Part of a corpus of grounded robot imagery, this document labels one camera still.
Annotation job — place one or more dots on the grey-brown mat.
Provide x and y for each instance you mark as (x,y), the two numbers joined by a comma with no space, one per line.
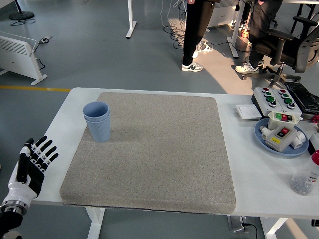
(162,149)

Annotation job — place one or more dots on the blue plate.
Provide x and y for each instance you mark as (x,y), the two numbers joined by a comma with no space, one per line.
(299,151)

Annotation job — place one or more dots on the black wrapped flat object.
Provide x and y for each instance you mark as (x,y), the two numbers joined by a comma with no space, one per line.
(302,95)

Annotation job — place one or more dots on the small red object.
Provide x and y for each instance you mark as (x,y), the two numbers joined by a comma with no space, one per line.
(316,120)

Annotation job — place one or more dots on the white switch box green red buttons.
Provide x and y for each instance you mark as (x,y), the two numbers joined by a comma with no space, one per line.
(274,122)

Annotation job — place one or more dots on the grey floor plug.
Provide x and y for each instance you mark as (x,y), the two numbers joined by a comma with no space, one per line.
(45,39)

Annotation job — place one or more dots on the black fan stand base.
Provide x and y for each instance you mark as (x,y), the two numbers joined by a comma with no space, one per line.
(22,15)

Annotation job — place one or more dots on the white push-button control box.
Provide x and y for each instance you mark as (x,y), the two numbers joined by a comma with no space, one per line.
(259,102)
(295,105)

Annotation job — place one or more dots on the white switch box yellow label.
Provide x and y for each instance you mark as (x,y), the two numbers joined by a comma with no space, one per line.
(281,145)

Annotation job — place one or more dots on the white panel heater on feet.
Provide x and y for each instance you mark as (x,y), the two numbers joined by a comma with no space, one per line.
(17,57)

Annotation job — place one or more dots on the white desk leg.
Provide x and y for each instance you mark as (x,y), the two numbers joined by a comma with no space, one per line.
(235,30)
(130,25)

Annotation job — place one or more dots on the white table leg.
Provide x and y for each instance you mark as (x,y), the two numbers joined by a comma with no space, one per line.
(274,227)
(96,224)

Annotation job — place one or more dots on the blue ribbed cup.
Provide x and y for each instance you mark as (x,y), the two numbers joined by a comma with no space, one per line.
(99,132)
(96,109)

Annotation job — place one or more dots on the white pipe fitting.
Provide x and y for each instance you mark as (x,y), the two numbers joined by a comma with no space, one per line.
(299,139)

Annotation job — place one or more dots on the clear bottle red cap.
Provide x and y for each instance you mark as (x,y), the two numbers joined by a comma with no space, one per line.
(305,174)

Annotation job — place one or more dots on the seated person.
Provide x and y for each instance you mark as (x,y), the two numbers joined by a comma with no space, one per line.
(260,27)

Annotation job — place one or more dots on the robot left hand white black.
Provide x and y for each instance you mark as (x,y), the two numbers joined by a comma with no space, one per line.
(20,189)

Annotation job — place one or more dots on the standing person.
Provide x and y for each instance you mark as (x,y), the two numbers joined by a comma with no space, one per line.
(194,30)

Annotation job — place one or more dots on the white wall switch panel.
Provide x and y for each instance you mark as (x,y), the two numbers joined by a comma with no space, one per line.
(248,111)

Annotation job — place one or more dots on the black office chair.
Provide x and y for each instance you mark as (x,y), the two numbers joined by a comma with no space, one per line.
(294,49)

